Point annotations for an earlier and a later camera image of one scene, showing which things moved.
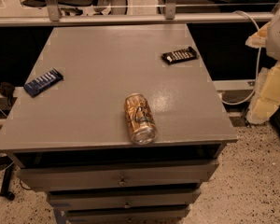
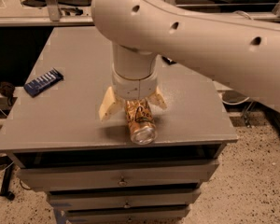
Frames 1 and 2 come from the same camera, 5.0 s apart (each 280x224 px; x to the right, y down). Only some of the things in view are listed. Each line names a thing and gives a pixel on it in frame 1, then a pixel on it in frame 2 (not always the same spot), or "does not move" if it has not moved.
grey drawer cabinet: [71, 140] does not move
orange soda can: [141, 121] does not move
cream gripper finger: [259, 39] to [133, 81]
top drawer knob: [122, 181] does not move
